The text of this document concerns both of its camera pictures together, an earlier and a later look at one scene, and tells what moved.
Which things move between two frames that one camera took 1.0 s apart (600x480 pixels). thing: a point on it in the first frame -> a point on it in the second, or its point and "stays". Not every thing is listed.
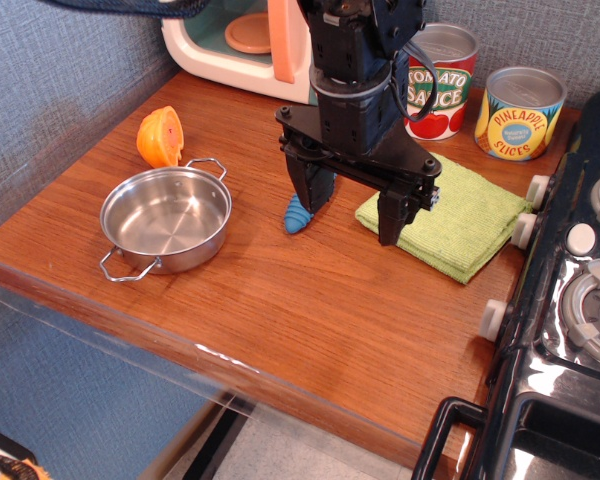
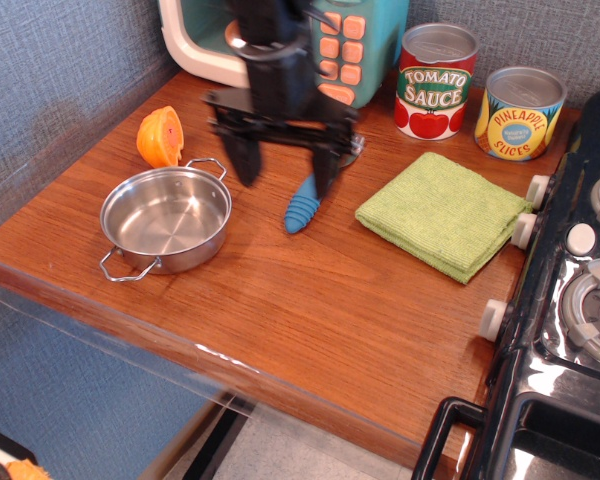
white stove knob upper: (536, 190) stays
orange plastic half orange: (160, 137) stays
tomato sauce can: (452, 50) stays
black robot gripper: (361, 128) -> (283, 103)
